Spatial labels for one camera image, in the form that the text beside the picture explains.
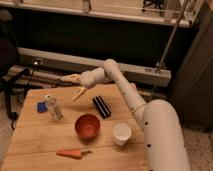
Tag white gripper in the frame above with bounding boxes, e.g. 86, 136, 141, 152
60, 67, 110, 101

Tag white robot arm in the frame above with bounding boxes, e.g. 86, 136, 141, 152
61, 59, 191, 171

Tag red ceramic bowl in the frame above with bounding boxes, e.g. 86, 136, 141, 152
75, 114, 100, 139

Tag black striped rectangular block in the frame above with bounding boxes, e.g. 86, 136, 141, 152
92, 96, 111, 119

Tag blue small object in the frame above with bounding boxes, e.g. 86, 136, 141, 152
37, 102, 47, 113

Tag black office chair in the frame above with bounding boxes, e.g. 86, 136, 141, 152
0, 9, 40, 129

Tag orange toy carrot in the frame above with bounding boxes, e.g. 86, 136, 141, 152
56, 149, 91, 159

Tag metal tripod pole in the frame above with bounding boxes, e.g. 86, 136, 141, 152
155, 0, 190, 73

